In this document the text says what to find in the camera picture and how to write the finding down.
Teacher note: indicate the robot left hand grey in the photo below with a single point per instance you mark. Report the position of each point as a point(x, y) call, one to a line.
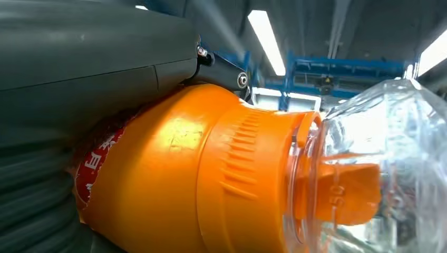
point(87, 63)

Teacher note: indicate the ceiling light bar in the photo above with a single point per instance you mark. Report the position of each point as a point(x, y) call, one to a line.
point(267, 42)
point(431, 54)

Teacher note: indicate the blue metal rack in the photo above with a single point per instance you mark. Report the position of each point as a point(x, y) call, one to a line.
point(345, 75)

